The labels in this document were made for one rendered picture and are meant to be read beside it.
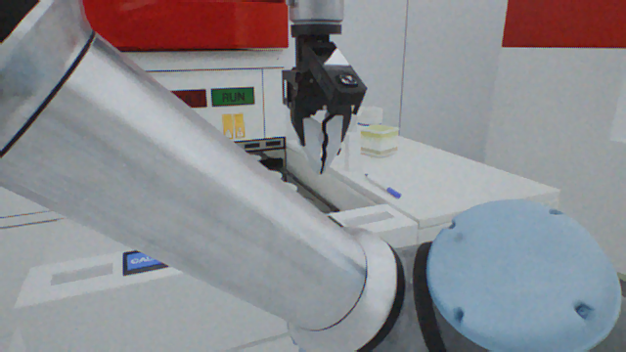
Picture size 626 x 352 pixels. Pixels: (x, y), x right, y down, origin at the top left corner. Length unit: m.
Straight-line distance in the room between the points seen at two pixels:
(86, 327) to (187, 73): 0.71
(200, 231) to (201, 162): 0.04
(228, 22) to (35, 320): 0.77
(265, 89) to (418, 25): 2.23
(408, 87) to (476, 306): 2.99
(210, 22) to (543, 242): 0.91
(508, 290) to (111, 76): 0.27
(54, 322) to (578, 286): 0.52
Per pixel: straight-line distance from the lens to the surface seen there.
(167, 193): 0.21
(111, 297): 0.56
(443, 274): 0.32
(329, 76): 0.51
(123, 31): 1.05
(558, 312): 0.30
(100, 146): 0.20
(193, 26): 1.06
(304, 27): 0.57
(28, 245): 1.23
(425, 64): 3.33
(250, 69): 1.15
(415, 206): 0.73
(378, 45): 3.07
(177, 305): 0.58
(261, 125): 1.17
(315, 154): 0.59
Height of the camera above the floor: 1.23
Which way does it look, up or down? 19 degrees down
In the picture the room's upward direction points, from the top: straight up
